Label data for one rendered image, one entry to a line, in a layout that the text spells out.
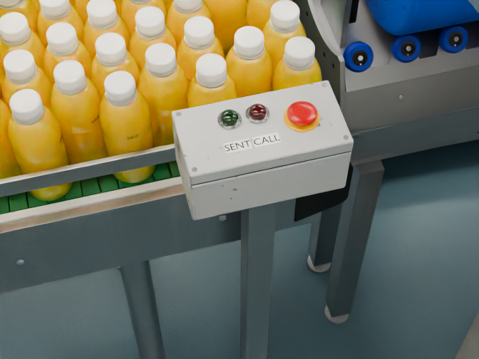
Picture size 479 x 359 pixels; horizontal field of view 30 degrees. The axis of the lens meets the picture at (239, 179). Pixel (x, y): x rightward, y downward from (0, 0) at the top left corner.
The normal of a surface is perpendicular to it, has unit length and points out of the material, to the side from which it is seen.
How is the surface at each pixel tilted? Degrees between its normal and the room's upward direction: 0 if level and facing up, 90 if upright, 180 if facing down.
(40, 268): 90
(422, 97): 71
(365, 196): 90
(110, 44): 0
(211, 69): 0
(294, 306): 0
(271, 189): 90
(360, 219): 90
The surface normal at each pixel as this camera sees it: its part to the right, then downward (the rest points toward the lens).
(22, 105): 0.00, -0.56
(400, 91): 0.24, 0.57
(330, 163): 0.25, 0.80
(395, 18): -0.97, 0.21
